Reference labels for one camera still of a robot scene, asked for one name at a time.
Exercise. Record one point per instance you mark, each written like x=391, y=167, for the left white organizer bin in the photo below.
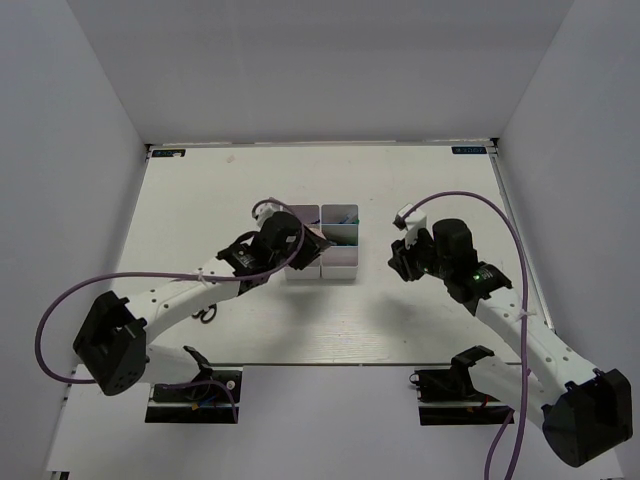
x=310, y=215

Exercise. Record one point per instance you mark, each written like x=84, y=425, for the white organizer bin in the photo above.
x=310, y=215
x=339, y=263

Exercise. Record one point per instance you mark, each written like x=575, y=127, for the left blue corner label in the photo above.
x=168, y=153

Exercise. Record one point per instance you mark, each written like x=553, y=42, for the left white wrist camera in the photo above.
x=265, y=209

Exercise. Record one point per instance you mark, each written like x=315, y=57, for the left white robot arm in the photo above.
x=114, y=341

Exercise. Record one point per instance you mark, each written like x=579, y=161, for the blue corner label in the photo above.
x=168, y=153
x=469, y=150

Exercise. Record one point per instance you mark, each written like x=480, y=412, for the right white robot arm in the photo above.
x=581, y=410

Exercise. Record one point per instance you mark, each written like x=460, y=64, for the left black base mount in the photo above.
x=200, y=404

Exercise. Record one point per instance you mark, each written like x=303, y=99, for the black handled scissors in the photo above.
x=207, y=315

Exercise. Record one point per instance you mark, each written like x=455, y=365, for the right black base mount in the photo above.
x=442, y=403

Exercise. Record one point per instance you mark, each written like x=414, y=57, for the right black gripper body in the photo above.
x=421, y=258

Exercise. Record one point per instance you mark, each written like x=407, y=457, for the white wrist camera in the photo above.
x=265, y=209
x=411, y=220

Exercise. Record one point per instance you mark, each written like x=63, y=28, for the right blue corner label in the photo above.
x=469, y=150

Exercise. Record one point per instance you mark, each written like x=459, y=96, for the right white organizer bin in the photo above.
x=339, y=263

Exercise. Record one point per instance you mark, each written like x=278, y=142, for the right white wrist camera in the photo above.
x=411, y=220

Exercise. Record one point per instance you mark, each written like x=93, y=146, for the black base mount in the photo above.
x=442, y=403
x=200, y=404

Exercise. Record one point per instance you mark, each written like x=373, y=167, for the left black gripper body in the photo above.
x=309, y=248

